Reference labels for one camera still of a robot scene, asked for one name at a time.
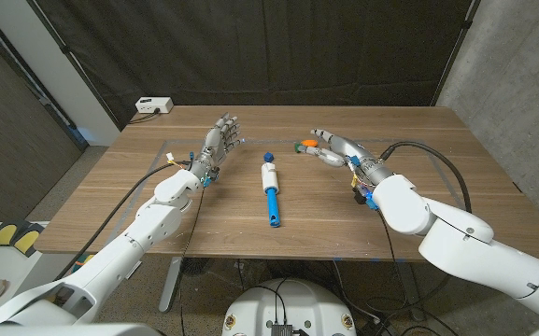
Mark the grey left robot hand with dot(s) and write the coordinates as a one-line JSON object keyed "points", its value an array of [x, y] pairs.
{"points": [[215, 144]]}

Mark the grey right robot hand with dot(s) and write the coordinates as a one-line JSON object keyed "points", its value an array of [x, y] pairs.
{"points": [[350, 149]]}

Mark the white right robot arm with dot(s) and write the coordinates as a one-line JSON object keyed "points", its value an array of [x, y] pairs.
{"points": [[460, 247]]}

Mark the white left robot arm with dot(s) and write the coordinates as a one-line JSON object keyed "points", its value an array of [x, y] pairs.
{"points": [[124, 252]]}

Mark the orange toy carrot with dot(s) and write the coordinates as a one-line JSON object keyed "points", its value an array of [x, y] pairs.
{"points": [[309, 143]]}

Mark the small blue block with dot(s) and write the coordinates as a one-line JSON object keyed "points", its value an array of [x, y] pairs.
{"points": [[269, 157]]}

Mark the white power outlet box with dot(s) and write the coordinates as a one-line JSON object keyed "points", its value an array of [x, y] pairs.
{"points": [[152, 104]]}

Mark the grey table leg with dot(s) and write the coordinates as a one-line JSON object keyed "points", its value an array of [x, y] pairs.
{"points": [[171, 284]]}

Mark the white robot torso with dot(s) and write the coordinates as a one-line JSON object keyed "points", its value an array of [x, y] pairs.
{"points": [[292, 303]]}

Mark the black backdrop stand pole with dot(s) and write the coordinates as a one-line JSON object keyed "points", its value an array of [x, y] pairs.
{"points": [[466, 23], [66, 49]]}

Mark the orange green shoe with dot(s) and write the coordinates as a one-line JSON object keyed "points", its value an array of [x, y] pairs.
{"points": [[83, 262]]}

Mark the grey hub box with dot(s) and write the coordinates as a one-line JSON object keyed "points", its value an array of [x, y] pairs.
{"points": [[282, 329]]}

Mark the yellow black foot pedal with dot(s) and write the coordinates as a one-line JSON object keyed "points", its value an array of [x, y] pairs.
{"points": [[3, 234], [27, 240]]}

